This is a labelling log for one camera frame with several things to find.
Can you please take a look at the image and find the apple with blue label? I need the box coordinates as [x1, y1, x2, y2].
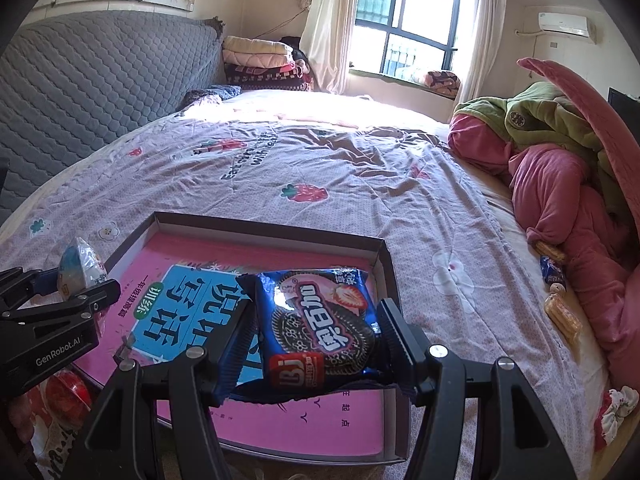
[56, 237, 107, 300]

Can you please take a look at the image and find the blue cookie snack packet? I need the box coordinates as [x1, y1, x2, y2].
[232, 268, 390, 404]

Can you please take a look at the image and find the red apple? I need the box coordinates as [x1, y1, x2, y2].
[9, 368, 92, 443]

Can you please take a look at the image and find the red white floral cloth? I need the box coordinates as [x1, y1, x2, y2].
[593, 386, 639, 452]

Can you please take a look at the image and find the yellow wafer snack pack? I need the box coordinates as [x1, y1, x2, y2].
[544, 292, 582, 346]

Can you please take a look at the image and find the dark shallow box tray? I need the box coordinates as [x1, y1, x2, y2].
[69, 211, 412, 466]

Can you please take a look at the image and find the small blue snack packet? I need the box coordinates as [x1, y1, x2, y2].
[539, 256, 566, 287]

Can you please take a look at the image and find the pink strawberry print bedsheet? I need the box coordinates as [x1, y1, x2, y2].
[1, 91, 593, 478]

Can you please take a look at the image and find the upper yellow snack pack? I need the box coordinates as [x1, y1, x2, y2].
[534, 240, 566, 266]

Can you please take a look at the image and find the pink crumpled blanket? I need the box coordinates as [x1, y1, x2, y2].
[448, 114, 639, 389]

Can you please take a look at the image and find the grey quilted headboard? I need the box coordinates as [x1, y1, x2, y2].
[1, 11, 224, 219]

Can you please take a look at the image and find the dark blue pillow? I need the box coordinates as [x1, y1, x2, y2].
[177, 84, 241, 112]

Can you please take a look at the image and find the stack of folded blankets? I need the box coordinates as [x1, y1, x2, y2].
[222, 36, 316, 91]

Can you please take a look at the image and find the green blanket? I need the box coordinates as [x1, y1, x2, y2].
[451, 80, 628, 216]

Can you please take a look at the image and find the black television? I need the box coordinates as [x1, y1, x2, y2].
[608, 88, 640, 144]

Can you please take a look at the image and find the folded floral cloth on sill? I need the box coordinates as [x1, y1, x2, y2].
[424, 70, 461, 99]

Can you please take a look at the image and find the left cream curtain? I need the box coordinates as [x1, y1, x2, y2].
[300, 0, 357, 94]

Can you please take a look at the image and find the cream curtain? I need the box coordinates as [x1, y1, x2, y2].
[300, 0, 357, 94]
[458, 0, 508, 103]

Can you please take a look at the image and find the white air conditioner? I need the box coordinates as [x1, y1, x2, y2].
[538, 12, 597, 44]

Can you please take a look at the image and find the dark framed window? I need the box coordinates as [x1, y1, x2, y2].
[348, 0, 476, 84]

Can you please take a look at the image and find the right cream curtain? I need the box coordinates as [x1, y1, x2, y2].
[458, 0, 508, 103]

